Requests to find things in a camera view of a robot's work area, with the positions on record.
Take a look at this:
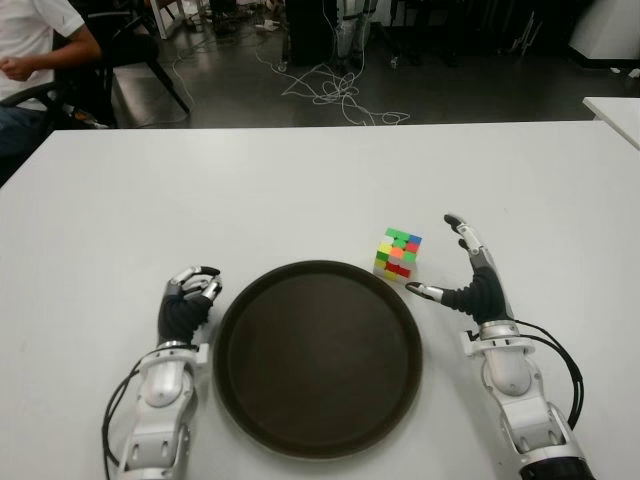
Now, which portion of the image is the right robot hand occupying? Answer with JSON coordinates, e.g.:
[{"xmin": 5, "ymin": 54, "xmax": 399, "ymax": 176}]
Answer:
[{"xmin": 405, "ymin": 213, "xmax": 516, "ymax": 326}]

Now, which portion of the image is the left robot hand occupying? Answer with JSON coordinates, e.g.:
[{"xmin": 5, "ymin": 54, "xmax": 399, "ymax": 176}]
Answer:
[{"xmin": 158, "ymin": 265, "xmax": 224, "ymax": 346}]

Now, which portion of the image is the multicoloured Rubik's cube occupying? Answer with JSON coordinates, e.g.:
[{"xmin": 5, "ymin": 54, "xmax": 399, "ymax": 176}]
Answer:
[{"xmin": 372, "ymin": 227, "xmax": 424, "ymax": 284}]

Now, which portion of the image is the dark brown round plate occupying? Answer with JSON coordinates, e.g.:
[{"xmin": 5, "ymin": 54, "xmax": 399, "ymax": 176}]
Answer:
[{"xmin": 213, "ymin": 258, "xmax": 426, "ymax": 456}]

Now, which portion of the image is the white neighbouring table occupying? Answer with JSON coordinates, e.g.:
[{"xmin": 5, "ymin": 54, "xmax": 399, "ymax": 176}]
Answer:
[{"xmin": 582, "ymin": 96, "xmax": 640, "ymax": 151}]

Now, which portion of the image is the black chair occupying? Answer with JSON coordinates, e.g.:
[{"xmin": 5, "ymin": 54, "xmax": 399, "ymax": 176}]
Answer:
[{"xmin": 0, "ymin": 0, "xmax": 194, "ymax": 129}]

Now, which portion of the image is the black cabinet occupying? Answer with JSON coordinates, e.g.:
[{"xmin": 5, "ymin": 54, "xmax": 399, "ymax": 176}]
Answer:
[{"xmin": 282, "ymin": 0, "xmax": 346, "ymax": 69}]

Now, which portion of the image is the seated person white shirt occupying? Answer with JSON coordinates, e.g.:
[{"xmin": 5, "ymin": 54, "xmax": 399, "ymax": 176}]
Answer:
[{"xmin": 0, "ymin": 0, "xmax": 104, "ymax": 171}]

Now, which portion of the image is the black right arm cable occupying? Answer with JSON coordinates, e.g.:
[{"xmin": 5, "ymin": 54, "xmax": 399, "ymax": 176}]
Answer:
[{"xmin": 519, "ymin": 319, "xmax": 586, "ymax": 431}]

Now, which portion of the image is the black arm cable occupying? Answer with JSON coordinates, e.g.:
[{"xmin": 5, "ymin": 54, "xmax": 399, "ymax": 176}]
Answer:
[
  {"xmin": 101, "ymin": 359, "xmax": 151, "ymax": 480},
  {"xmin": 519, "ymin": 319, "xmax": 586, "ymax": 431}
]

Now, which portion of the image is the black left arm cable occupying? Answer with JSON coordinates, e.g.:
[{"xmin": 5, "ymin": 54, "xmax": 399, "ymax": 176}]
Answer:
[{"xmin": 101, "ymin": 359, "xmax": 151, "ymax": 480}]

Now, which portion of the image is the tangled white floor cable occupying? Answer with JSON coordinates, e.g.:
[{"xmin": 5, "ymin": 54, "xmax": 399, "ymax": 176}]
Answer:
[{"xmin": 254, "ymin": 0, "xmax": 412, "ymax": 126}]

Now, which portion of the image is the white pedestal cabinet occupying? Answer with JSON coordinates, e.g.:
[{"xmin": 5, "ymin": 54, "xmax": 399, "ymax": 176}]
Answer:
[{"xmin": 567, "ymin": 0, "xmax": 640, "ymax": 69}]

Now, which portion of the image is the white metal frame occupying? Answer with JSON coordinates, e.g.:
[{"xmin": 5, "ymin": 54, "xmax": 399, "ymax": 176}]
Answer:
[{"xmin": 147, "ymin": 0, "xmax": 189, "ymax": 40}]

